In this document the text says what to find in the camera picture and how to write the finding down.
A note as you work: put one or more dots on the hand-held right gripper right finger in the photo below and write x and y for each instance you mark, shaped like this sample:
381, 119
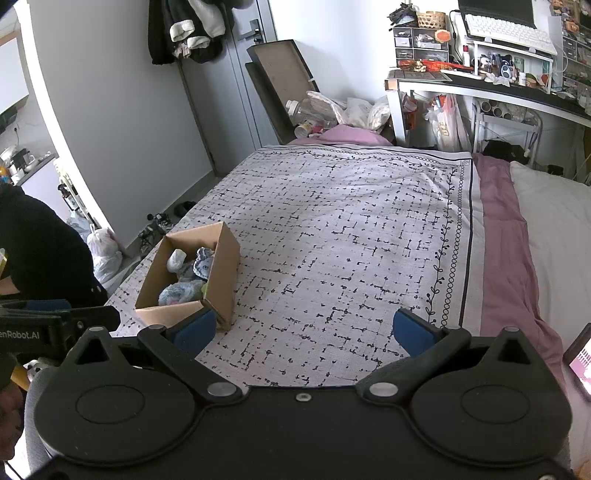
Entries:
413, 330

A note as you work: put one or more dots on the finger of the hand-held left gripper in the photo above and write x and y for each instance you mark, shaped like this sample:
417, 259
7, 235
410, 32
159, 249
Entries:
94, 316

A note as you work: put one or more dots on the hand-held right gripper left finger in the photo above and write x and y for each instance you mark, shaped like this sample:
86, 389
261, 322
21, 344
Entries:
196, 328

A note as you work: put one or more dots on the green soft toy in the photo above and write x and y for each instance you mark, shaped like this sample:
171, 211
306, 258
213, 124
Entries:
204, 288

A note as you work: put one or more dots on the cardboard box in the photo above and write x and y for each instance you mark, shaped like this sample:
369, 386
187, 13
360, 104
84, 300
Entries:
221, 272

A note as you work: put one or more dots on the grey blue cloth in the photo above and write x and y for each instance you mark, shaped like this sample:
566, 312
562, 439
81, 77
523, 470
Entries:
202, 265

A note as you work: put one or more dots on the white soft pouch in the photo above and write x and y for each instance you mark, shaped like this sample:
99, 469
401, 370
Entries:
175, 259

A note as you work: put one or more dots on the white plastic floor bag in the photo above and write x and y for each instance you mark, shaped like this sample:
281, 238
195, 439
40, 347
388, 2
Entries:
105, 254

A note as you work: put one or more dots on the person's black clothing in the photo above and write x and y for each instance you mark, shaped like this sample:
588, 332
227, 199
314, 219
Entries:
41, 249

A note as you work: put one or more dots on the dark shoes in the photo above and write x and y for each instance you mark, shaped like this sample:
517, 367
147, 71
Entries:
159, 226

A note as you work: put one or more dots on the pink bed sheet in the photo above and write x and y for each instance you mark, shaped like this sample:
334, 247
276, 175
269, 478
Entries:
503, 258

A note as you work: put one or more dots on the black patterned white bedspread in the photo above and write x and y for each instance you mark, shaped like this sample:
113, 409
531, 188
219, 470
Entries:
332, 240

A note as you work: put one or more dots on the phone with lit screen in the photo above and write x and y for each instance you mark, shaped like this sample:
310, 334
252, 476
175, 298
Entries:
581, 364

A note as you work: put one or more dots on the white duvet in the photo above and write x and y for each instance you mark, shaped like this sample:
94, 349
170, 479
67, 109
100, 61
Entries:
558, 230

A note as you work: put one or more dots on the white hanging shopping bag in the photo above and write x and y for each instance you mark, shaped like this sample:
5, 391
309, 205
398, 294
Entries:
445, 122

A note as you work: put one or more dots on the pile of clear plastic bags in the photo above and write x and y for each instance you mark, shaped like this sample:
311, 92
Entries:
341, 110

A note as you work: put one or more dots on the white desk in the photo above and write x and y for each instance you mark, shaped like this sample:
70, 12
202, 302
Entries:
489, 90

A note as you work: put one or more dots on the grey door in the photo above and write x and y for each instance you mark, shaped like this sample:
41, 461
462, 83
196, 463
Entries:
258, 83

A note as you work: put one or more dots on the flat leaning cardboard sheet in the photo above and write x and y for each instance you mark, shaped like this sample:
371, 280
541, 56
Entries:
281, 78

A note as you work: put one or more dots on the small drawer organizer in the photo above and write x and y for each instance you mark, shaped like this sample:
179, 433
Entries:
420, 44

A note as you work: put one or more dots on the white desk riser shelf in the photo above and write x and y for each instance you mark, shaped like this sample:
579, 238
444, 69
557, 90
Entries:
503, 48

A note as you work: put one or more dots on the hanging dark jackets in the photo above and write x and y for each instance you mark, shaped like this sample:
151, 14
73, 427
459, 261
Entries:
184, 27

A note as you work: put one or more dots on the woven basket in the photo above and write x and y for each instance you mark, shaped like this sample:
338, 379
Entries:
431, 21

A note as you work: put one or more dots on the white keyboard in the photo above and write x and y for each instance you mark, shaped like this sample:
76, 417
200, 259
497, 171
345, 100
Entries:
508, 30

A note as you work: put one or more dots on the black monitor screen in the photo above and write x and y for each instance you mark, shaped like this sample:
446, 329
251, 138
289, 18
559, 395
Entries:
496, 9

